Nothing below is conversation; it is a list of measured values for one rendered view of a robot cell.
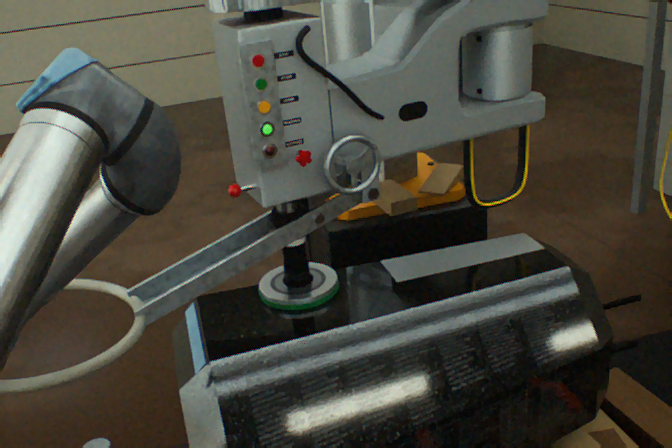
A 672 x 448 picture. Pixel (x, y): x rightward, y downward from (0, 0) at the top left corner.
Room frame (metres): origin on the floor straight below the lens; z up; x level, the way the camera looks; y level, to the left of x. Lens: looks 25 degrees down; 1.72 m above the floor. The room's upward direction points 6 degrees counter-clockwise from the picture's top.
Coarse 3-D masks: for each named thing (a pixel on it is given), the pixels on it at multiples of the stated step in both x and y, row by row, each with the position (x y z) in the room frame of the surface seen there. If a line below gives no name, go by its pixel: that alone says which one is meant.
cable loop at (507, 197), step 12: (528, 132) 1.91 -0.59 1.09; (468, 144) 1.83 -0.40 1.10; (468, 156) 1.83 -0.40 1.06; (468, 168) 1.83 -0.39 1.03; (468, 180) 1.83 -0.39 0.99; (516, 180) 1.92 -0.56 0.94; (468, 192) 1.84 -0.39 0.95; (516, 192) 1.90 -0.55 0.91; (480, 204) 1.84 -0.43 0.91; (492, 204) 1.86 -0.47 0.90
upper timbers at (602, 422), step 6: (600, 414) 1.68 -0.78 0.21; (594, 420) 1.66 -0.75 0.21; (600, 420) 1.65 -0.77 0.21; (606, 420) 1.65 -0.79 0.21; (612, 420) 1.65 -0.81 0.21; (582, 426) 1.64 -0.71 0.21; (588, 426) 1.63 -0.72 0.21; (594, 426) 1.63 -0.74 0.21; (600, 426) 1.63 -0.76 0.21; (606, 426) 1.62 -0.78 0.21; (612, 426) 1.62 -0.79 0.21; (618, 426) 1.62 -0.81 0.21; (618, 432) 1.59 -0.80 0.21; (624, 438) 1.56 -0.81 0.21; (630, 444) 1.54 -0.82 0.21
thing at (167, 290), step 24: (336, 192) 1.74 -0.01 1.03; (360, 192) 1.64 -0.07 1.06; (264, 216) 1.65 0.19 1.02; (312, 216) 1.59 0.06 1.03; (336, 216) 1.61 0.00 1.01; (216, 240) 1.61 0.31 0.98; (240, 240) 1.62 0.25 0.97; (264, 240) 1.54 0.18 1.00; (288, 240) 1.56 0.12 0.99; (192, 264) 1.57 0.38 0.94; (216, 264) 1.49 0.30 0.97; (240, 264) 1.51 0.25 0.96; (144, 288) 1.52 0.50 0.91; (168, 288) 1.53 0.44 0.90; (192, 288) 1.46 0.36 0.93; (144, 312) 1.41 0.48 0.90; (168, 312) 1.43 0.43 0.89
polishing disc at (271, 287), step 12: (312, 264) 1.71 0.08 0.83; (264, 276) 1.67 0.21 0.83; (276, 276) 1.66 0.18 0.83; (324, 276) 1.64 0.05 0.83; (336, 276) 1.63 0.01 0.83; (264, 288) 1.60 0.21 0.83; (276, 288) 1.60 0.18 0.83; (288, 288) 1.59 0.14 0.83; (300, 288) 1.58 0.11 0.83; (312, 288) 1.58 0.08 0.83; (324, 288) 1.57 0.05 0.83; (276, 300) 1.54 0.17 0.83; (288, 300) 1.53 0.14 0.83; (300, 300) 1.52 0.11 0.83; (312, 300) 1.53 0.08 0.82
